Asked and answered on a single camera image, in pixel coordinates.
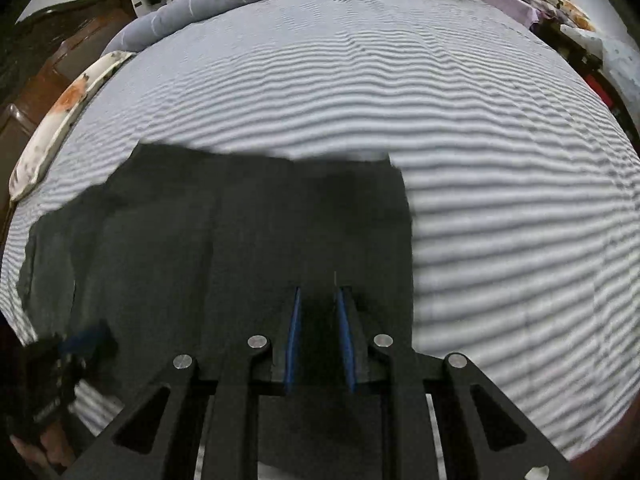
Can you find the dark grey denim pants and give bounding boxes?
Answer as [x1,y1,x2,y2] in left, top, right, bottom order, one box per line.
[15,142,417,476]

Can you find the left hand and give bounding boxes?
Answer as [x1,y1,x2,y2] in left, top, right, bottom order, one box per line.
[10,420,76,471]

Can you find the grey white striped bedsheet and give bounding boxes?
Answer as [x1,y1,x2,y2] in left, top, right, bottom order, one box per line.
[1,0,639,458]

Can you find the floral white orange pillow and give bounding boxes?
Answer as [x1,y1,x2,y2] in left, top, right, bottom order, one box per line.
[8,51,136,204]

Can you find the brown wooden headboard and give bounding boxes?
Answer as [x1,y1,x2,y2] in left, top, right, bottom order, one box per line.
[1,0,137,226]

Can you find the floral clothes pile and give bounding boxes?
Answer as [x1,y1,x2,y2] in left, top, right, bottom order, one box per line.
[470,0,640,126]

